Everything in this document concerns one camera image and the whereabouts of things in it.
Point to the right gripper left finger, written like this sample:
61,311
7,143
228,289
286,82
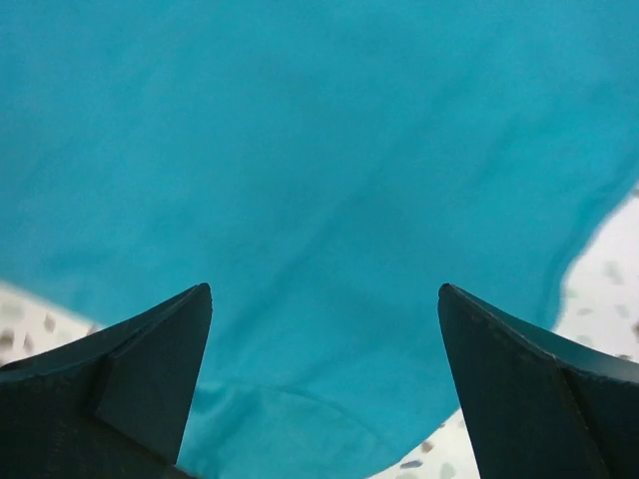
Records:
113,404

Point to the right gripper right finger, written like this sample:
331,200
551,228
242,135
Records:
535,404

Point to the teal t shirt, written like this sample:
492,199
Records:
325,167

